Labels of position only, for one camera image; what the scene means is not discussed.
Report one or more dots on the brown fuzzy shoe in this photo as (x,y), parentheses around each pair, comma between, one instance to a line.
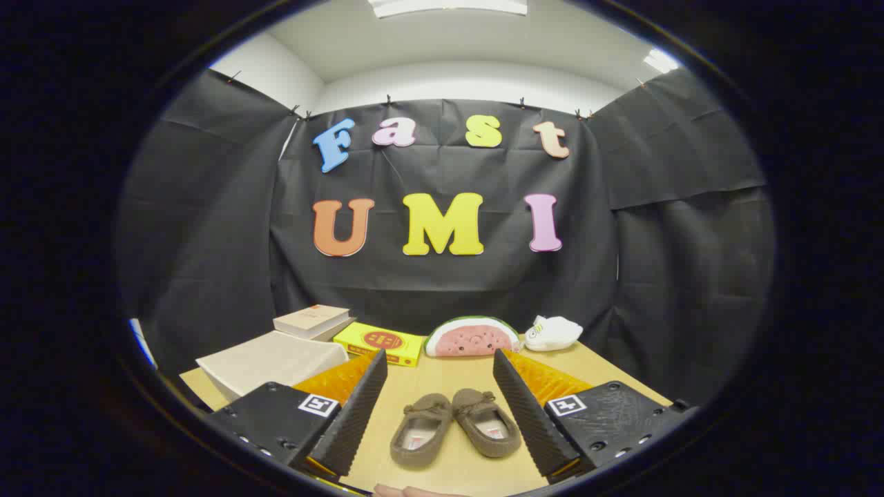
(473,404)
(431,407)

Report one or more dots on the beige storage box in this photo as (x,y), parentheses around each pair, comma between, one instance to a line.
(269,359)

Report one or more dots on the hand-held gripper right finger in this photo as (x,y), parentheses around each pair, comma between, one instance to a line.
(528,414)

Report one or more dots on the ceiling light panel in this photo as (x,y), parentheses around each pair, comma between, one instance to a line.
(449,5)
(661,61)

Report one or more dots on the yellow book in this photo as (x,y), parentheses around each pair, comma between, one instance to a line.
(380,339)

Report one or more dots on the white plush toy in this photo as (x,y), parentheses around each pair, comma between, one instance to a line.
(556,333)

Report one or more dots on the blue grey book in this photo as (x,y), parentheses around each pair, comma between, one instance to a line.
(345,330)

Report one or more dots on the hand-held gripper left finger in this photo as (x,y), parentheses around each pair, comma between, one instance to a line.
(356,414)

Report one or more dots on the watermelon slice plush toy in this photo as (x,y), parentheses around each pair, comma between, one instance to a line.
(469,342)

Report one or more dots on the black backdrop cloth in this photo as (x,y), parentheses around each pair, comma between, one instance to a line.
(442,290)

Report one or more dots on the beige book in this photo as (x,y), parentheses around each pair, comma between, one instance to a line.
(311,317)

